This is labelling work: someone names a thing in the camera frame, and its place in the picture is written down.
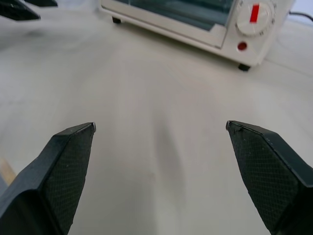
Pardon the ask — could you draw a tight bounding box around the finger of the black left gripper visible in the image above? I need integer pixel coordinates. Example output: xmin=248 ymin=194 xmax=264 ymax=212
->
xmin=0 ymin=0 xmax=41 ymax=22
xmin=24 ymin=0 xmax=59 ymax=7

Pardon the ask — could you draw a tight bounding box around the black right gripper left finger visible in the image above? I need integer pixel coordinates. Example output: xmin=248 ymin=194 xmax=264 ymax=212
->
xmin=0 ymin=122 xmax=97 ymax=235

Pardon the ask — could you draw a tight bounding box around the glass oven door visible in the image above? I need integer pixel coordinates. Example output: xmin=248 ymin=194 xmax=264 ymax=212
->
xmin=101 ymin=0 xmax=237 ymax=49

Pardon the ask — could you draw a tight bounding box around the white toaster oven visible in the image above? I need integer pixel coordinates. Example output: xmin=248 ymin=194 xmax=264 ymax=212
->
xmin=99 ymin=0 xmax=297 ymax=72

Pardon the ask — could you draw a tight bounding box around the black power cable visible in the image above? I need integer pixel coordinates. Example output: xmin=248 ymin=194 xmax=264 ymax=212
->
xmin=289 ymin=11 xmax=313 ymax=20

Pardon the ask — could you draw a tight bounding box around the white timer knob red stripe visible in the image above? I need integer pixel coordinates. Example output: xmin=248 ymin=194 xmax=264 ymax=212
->
xmin=234 ymin=0 xmax=276 ymax=38

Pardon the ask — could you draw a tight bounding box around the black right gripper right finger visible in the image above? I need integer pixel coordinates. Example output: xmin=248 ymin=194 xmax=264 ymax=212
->
xmin=225 ymin=120 xmax=313 ymax=235

